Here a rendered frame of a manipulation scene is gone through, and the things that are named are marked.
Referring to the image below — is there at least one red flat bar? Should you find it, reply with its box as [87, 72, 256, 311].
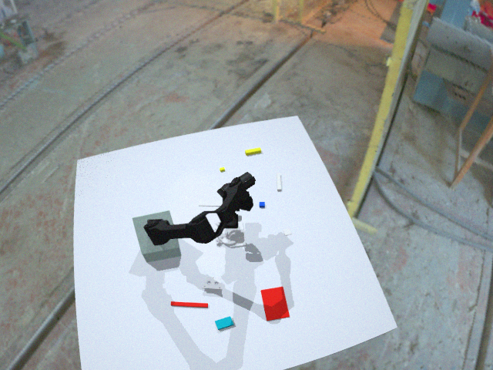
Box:
[171, 301, 208, 308]

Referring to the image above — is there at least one red rectangular plate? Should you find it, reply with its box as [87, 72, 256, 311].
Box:
[261, 286, 290, 321]

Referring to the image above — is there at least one teal rectangular block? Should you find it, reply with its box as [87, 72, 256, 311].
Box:
[215, 316, 234, 330]

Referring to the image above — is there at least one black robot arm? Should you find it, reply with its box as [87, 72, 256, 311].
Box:
[143, 172, 256, 246]

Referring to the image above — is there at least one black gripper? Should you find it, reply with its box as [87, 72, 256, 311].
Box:
[224, 213, 238, 228]

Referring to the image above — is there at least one yellow rectangular bar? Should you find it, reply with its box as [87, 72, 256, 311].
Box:
[245, 147, 261, 156]

